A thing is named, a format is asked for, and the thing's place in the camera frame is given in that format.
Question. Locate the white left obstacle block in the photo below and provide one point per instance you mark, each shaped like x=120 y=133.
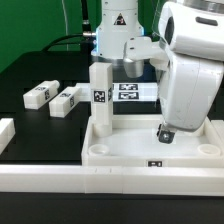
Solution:
x=7 y=132

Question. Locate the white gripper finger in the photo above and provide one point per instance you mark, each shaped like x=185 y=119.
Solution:
x=165 y=135

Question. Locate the white desk top tray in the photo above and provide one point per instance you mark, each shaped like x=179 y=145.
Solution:
x=133 y=143

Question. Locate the white front obstacle bar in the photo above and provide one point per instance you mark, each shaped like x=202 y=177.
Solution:
x=115 y=180

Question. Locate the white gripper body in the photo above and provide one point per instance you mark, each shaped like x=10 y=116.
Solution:
x=187 y=90

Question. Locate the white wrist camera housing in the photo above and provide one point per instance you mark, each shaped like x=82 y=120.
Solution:
x=139 y=49

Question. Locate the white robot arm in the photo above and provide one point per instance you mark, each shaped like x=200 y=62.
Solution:
x=189 y=27

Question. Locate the white marker base plate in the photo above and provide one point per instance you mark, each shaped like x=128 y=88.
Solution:
x=135 y=92

